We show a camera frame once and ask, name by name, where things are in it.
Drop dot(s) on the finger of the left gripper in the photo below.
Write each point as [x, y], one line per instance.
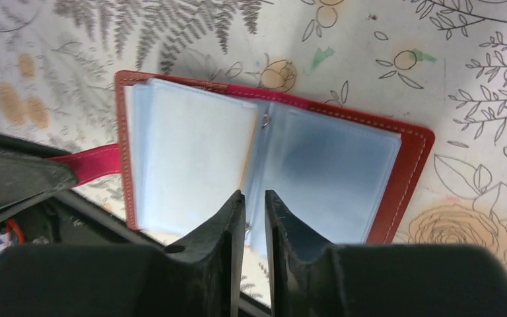
[23, 177]

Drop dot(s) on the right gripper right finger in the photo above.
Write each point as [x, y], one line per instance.
[311, 276]

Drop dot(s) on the red leather card holder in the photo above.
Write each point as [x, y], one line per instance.
[184, 146]

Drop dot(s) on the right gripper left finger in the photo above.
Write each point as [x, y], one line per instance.
[197, 275]

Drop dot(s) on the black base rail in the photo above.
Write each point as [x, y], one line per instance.
[65, 217]

